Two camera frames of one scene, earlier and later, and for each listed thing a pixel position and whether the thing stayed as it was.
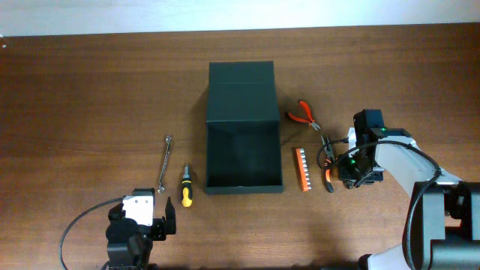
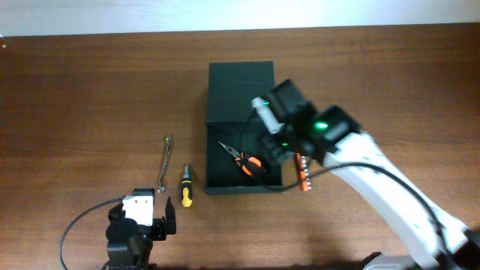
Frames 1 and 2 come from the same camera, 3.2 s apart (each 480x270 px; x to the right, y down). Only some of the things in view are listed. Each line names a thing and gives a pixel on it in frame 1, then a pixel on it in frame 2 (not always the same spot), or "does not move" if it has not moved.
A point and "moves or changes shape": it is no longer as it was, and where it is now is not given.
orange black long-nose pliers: (328, 163) moves or changes shape
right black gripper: (347, 175) -> (273, 148)
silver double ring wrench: (161, 189) does not move
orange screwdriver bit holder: (303, 169) does not move
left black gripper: (160, 229) does not move
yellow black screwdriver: (187, 193) does not move
